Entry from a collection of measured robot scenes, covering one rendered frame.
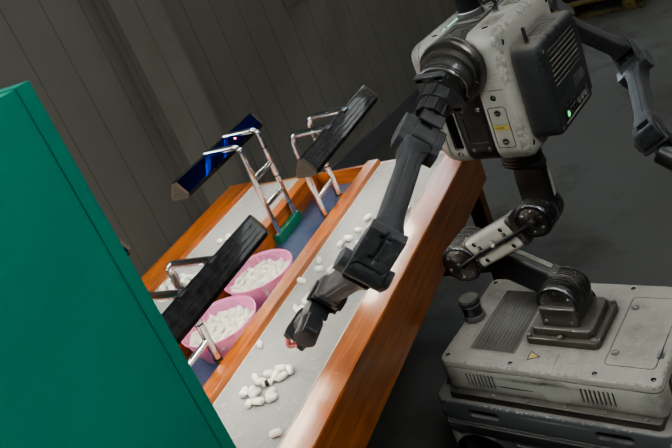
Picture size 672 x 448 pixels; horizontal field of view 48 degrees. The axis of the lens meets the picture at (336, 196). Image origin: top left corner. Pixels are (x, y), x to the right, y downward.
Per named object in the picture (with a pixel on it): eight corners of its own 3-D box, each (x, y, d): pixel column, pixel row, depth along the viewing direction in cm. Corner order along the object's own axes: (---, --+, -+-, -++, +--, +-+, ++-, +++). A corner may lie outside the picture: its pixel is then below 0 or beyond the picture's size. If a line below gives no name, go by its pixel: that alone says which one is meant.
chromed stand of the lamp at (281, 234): (303, 217, 316) (260, 123, 299) (282, 244, 300) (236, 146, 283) (266, 223, 326) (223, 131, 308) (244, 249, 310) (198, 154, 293)
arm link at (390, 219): (411, 257, 136) (363, 231, 136) (379, 299, 145) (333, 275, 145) (449, 126, 170) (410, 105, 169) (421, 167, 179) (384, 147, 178)
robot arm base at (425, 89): (467, 107, 175) (445, 69, 168) (457, 133, 171) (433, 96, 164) (436, 111, 180) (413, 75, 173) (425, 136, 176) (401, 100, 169)
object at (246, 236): (270, 233, 221) (261, 212, 219) (151, 380, 173) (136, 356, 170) (249, 236, 225) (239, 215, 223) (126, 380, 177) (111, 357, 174)
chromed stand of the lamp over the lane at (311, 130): (387, 205, 296) (347, 103, 279) (370, 233, 280) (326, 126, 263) (346, 211, 306) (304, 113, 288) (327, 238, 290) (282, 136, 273)
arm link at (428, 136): (448, 113, 169) (427, 102, 168) (433, 147, 164) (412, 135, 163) (432, 133, 177) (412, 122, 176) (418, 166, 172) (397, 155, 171)
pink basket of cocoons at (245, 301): (271, 308, 258) (260, 286, 254) (261, 356, 234) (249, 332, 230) (201, 330, 263) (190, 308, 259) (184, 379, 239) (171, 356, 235)
